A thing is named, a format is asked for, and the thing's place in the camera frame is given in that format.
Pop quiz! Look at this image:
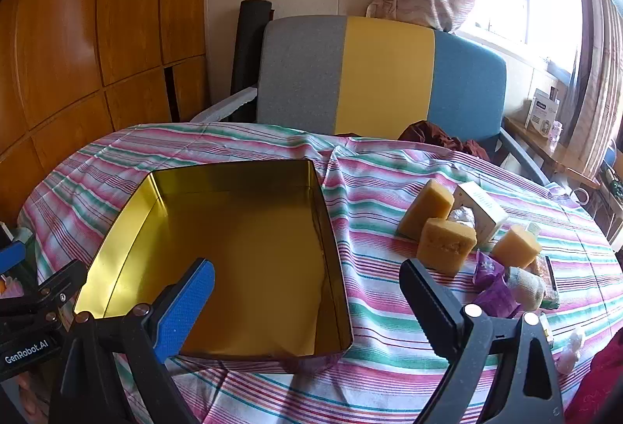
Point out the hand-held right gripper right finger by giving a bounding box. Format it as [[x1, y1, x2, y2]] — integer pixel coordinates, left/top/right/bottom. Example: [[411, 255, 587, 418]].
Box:
[[399, 259, 565, 424]]

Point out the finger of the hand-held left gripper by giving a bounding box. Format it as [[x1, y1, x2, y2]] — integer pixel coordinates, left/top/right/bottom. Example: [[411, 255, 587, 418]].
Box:
[[0, 240, 27, 278], [0, 259, 88, 330]]

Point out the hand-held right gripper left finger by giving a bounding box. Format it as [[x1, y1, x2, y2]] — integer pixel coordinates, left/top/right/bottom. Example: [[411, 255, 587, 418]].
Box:
[[49, 257, 216, 424]]

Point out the yellow sponge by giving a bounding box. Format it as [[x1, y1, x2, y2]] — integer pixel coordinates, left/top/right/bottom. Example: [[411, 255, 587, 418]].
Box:
[[417, 217, 478, 278], [491, 225, 543, 269], [399, 178, 455, 241]]

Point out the purple snack packet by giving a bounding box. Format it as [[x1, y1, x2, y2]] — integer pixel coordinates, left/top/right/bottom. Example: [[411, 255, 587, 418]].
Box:
[[478, 280, 524, 319], [474, 249, 508, 293]]

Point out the gold metal tin box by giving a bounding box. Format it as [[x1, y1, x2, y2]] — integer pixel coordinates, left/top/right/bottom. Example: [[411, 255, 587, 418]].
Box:
[[73, 158, 354, 362]]

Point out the white gauze roll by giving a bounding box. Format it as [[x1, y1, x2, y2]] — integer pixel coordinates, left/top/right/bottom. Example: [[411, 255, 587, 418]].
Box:
[[506, 266, 547, 311]]

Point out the cereal bar packet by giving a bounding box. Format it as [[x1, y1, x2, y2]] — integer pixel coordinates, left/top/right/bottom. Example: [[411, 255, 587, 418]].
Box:
[[533, 255, 561, 311]]

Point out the white plastic bag wad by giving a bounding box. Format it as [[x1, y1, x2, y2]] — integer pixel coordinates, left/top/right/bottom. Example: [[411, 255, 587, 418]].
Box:
[[556, 328, 586, 375], [448, 206, 476, 228]]

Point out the brown cardboard piece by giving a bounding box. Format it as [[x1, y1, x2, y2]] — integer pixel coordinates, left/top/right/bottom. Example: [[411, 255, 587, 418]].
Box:
[[452, 181, 510, 246]]

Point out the striped tablecloth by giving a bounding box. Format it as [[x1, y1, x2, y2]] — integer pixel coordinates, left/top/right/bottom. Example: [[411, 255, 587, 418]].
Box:
[[19, 122, 623, 424]]

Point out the dark red cloth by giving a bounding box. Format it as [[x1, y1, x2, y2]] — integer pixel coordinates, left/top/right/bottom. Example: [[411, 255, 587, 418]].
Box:
[[398, 121, 490, 161]]

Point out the dark red garment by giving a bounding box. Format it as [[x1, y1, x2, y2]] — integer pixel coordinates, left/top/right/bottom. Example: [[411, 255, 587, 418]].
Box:
[[575, 331, 623, 424]]

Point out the wooden side table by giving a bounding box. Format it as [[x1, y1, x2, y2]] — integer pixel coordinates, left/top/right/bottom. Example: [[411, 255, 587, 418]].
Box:
[[503, 115, 602, 189]]

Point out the white printed box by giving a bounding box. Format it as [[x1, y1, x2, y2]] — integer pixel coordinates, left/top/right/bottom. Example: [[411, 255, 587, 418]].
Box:
[[528, 88, 560, 134]]

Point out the wooden wardrobe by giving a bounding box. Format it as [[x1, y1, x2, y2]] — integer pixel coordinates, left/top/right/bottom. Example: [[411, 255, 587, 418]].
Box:
[[0, 0, 211, 230]]

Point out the grey yellow blue sofa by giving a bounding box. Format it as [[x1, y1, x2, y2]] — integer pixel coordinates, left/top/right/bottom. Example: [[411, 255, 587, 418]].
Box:
[[190, 15, 552, 186]]

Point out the black rolled mat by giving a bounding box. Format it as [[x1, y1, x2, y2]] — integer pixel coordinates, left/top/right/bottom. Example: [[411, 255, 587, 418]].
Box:
[[229, 0, 273, 123]]

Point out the striped curtain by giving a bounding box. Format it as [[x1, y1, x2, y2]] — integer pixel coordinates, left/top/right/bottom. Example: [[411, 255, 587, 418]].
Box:
[[569, 0, 623, 181]]

